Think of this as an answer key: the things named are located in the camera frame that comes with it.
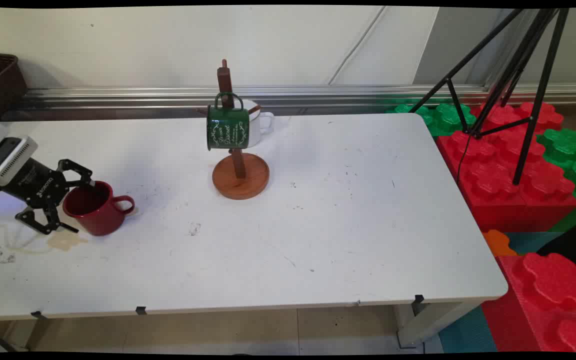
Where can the red enamel mug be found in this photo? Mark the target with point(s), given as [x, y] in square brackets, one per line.
[98, 215]

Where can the aluminium wall rail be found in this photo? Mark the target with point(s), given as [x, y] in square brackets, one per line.
[118, 97]

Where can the orange foam block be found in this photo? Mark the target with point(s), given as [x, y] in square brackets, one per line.
[497, 242]

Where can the black tripod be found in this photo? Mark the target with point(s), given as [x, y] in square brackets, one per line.
[533, 119]

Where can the brown wooden mug tree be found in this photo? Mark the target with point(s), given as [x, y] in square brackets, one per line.
[240, 180]

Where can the white table leg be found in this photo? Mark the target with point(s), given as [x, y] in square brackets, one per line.
[428, 325]

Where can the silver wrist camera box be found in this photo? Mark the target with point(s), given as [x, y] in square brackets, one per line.
[13, 155]

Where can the black table edge clip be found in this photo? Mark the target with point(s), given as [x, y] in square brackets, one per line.
[38, 315]
[141, 310]
[418, 299]

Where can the teal foam mat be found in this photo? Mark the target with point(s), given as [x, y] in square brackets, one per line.
[468, 332]

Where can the green enamel mug white print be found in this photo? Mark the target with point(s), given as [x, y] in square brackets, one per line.
[228, 127]

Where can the white wall conduit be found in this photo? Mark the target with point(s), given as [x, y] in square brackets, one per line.
[358, 47]

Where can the dark brown wicker basket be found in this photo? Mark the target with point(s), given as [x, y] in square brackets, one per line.
[0, 85]

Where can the green foam block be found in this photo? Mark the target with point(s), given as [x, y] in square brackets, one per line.
[445, 117]
[565, 145]

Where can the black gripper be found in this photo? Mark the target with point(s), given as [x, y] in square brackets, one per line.
[38, 185]

